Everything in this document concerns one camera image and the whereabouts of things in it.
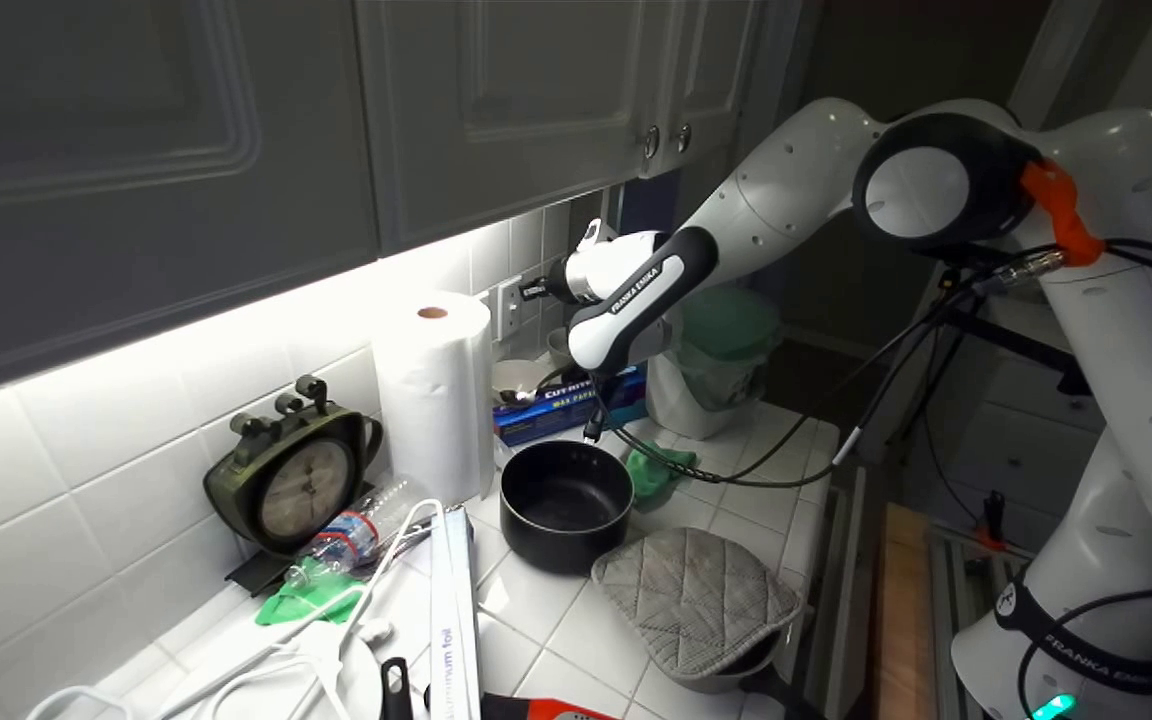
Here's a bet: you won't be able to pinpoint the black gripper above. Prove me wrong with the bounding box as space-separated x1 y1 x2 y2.
518 261 588 306

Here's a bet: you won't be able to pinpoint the blue foil box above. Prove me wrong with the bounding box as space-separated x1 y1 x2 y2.
493 364 654 450

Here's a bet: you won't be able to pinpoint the white paper towel roll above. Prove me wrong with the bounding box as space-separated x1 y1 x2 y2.
370 288 499 510

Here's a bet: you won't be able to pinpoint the plastic container with green lid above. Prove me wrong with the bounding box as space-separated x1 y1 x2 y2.
639 284 788 445

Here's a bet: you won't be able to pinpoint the green cloth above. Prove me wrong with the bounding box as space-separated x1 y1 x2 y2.
622 437 705 514

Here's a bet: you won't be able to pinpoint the black cooking pot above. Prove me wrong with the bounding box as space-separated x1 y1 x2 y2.
497 437 639 581

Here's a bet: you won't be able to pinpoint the clear plastic bottle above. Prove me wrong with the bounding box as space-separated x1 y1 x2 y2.
291 510 387 577

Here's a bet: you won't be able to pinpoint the long white box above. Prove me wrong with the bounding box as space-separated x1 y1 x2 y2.
424 503 490 720

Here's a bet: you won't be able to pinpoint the grey quilted pot holder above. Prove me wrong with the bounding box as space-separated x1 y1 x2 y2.
588 522 810 688

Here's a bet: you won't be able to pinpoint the white upper cabinets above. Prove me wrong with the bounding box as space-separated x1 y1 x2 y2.
0 0 822 403

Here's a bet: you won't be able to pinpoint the green plastic packet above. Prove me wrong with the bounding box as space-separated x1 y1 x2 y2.
254 556 370 631

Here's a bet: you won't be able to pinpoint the white wall switch plate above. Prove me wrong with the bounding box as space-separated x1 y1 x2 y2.
485 271 533 348

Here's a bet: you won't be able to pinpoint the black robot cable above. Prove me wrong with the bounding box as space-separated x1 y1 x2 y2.
581 237 1152 494

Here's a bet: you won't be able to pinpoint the white cable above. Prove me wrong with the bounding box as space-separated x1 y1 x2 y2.
21 494 448 720

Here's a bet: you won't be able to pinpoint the black tool handle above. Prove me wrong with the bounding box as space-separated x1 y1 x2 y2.
377 652 418 720

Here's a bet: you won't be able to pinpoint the black camera stand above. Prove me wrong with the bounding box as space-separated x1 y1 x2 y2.
920 252 1098 401

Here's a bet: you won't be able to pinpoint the orange cable strap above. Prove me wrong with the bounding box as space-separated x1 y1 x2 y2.
1017 155 1112 271

